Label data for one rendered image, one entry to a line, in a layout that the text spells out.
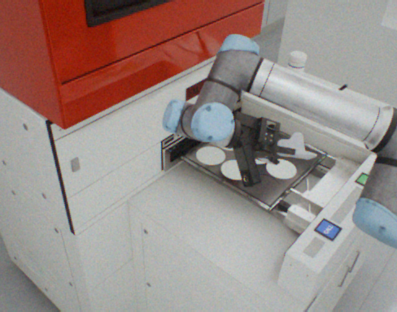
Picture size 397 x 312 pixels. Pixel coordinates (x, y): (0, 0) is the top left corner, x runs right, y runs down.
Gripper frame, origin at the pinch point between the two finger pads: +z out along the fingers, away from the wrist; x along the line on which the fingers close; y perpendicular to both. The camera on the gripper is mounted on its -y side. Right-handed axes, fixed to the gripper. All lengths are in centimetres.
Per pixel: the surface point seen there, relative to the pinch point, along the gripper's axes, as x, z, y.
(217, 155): 42.3, -2.5, 6.3
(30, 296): 134, -44, -63
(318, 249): 2.0, 11.6, -19.9
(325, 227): 4.7, 15.2, -13.6
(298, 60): 48, 29, 56
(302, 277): 3.4, 8.7, -27.4
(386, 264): 82, 125, -17
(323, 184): 24.2, 28.7, 2.4
